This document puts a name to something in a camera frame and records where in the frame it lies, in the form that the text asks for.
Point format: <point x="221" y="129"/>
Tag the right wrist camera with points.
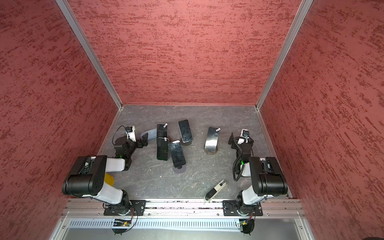
<point x="245" y="135"/>

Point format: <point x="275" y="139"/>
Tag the grey round stand front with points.
<point x="180" y="170"/>

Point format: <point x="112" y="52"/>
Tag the phone with white sticker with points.
<point x="211" y="144"/>

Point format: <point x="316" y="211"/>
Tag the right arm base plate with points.
<point x="233" y="208"/>

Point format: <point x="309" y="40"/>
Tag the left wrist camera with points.
<point x="130" y="133"/>

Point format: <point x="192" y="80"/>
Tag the yellow cup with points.
<point x="109" y="179"/>

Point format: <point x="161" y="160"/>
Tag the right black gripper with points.
<point x="236" y="141"/>

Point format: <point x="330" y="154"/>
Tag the aluminium front rail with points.
<point x="186" y="208"/>

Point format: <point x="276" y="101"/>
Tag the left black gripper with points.
<point x="139" y="142"/>

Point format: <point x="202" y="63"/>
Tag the silver black remote device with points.
<point x="214" y="191"/>

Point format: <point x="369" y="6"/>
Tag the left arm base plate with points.
<point x="135" y="208"/>

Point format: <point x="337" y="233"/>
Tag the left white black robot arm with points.
<point x="86" y="179"/>

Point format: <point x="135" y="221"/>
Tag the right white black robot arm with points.
<point x="267" y="177"/>

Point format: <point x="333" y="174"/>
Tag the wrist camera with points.
<point x="130" y="133"/>
<point x="245" y="135"/>

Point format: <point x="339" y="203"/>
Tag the light blue flat stand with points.
<point x="152" y="134"/>

